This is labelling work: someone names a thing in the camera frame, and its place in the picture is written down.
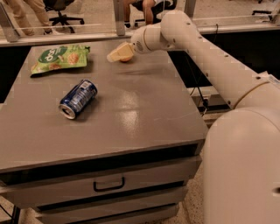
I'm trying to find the black office chair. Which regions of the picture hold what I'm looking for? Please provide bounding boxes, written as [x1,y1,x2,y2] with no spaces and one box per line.
[43,0,85,33]
[129,0,178,26]

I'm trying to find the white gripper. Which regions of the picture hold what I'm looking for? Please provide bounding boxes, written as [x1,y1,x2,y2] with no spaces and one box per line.
[107,24,170,62]

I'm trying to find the grey drawer cabinet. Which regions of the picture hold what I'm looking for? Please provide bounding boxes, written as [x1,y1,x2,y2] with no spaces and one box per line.
[0,41,207,224]

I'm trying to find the black office chair middle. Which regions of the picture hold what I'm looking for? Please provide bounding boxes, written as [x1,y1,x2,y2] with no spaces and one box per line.
[129,0,178,26]

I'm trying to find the blue pepsi can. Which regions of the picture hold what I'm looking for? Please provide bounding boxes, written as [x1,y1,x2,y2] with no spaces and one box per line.
[59,80,98,120]

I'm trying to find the green chip bag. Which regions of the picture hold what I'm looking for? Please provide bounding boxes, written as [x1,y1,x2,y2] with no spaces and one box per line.
[31,45,90,74]

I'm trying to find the standing person beige trousers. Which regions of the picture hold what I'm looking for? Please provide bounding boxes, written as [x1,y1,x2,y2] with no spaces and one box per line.
[3,0,64,37]

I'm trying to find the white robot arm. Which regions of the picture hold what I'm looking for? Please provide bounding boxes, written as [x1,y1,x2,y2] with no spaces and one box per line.
[107,10,280,224]

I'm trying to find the orange fruit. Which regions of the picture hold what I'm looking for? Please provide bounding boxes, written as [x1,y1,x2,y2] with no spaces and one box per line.
[120,57,132,63]

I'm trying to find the seated person bare legs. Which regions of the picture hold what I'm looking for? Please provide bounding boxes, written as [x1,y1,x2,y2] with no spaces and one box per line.
[123,0,164,28]

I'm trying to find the black chair base right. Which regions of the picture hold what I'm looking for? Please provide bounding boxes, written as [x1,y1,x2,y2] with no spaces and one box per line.
[252,10,272,21]

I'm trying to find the black drawer handle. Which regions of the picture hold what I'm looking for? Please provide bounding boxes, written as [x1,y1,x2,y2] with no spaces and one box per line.
[93,177,125,193]

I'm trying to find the black cable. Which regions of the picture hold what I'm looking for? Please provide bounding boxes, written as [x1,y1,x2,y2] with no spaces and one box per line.
[186,24,220,117]

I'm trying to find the black office chair left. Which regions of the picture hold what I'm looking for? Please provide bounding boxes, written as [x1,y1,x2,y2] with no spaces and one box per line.
[43,0,85,33]

